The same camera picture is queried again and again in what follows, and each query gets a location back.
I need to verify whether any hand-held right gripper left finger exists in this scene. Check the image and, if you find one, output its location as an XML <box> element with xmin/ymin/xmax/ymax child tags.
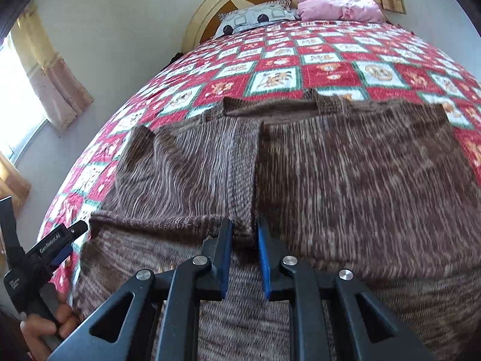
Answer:
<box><xmin>48</xmin><ymin>218</ymin><xmax>234</xmax><ymax>361</ymax></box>

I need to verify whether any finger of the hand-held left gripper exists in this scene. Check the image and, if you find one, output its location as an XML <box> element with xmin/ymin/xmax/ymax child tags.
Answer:
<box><xmin>35</xmin><ymin>221</ymin><xmax>89</xmax><ymax>268</ymax></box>
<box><xmin>0</xmin><ymin>196</ymin><xmax>22</xmax><ymax>268</ymax></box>

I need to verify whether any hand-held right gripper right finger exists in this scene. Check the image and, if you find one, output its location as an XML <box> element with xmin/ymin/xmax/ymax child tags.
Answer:
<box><xmin>256</xmin><ymin>218</ymin><xmax>438</xmax><ymax>361</ymax></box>

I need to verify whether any brown knit sweater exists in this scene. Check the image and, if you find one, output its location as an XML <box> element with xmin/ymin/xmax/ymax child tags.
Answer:
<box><xmin>71</xmin><ymin>96</ymin><xmax>481</xmax><ymax>361</ymax></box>

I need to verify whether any person's left hand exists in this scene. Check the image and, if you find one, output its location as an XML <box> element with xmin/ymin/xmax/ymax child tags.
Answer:
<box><xmin>20</xmin><ymin>292</ymin><xmax>82</xmax><ymax>361</ymax></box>

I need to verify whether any red checked printed quilt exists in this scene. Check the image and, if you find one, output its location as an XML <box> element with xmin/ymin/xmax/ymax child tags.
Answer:
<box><xmin>38</xmin><ymin>20</ymin><xmax>481</xmax><ymax>298</ymax></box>

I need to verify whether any grey patterned pillow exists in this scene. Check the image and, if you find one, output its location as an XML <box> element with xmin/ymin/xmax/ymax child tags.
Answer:
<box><xmin>218</xmin><ymin>0</ymin><xmax>297</xmax><ymax>38</ymax></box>

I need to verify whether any cream arched bed headboard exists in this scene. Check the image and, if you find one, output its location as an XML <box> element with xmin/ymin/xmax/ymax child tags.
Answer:
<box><xmin>182</xmin><ymin>0</ymin><xmax>380</xmax><ymax>51</ymax></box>

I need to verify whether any pink pillow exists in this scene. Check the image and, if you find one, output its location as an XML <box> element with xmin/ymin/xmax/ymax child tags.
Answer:
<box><xmin>297</xmin><ymin>0</ymin><xmax>384</xmax><ymax>23</ymax></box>

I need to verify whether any side wall window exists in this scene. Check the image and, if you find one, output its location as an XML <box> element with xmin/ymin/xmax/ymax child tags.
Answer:
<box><xmin>0</xmin><ymin>34</ymin><xmax>49</xmax><ymax>162</ymax></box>

